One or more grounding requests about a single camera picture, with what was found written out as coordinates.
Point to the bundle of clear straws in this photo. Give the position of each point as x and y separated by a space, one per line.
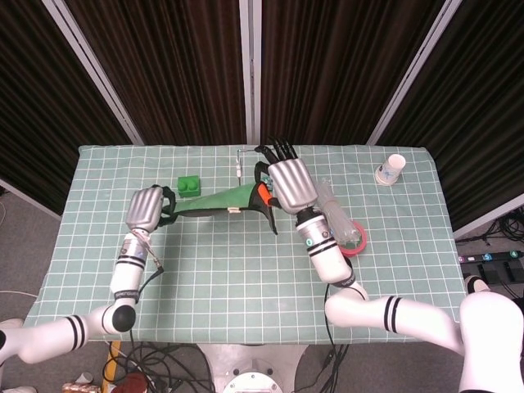
340 217

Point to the yellow floor strip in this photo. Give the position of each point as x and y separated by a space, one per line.
112 360

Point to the black power strip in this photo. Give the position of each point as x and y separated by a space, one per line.
491 256

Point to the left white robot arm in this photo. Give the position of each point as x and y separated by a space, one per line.
127 274

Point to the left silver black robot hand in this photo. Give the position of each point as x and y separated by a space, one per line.
145 209

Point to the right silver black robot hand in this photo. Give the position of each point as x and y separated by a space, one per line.
292 184

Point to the red tape roll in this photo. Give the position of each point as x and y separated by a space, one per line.
356 249

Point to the green cloth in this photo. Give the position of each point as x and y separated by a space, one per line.
221 200

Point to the white flower print paper cups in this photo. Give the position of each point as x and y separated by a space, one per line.
389 172

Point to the green toy building brick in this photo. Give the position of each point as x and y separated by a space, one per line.
188 187

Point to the green white checkered tablecloth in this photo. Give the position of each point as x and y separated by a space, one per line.
245 278

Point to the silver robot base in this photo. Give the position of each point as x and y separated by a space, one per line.
249 368

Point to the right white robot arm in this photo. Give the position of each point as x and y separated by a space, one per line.
327 258

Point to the black foot pedal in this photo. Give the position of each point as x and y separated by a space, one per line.
499 272

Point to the white screen frame post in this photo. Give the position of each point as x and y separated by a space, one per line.
94 69
417 69
250 61

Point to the white black sneaker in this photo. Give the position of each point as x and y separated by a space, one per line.
475 283

